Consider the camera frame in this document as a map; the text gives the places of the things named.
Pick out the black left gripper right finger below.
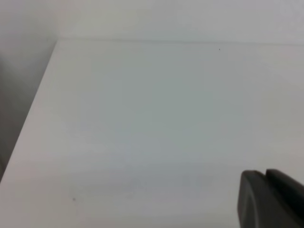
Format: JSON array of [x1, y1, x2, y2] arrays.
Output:
[[266, 169, 304, 215]]

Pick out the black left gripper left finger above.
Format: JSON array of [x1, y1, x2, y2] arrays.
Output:
[[238, 171, 304, 228]]

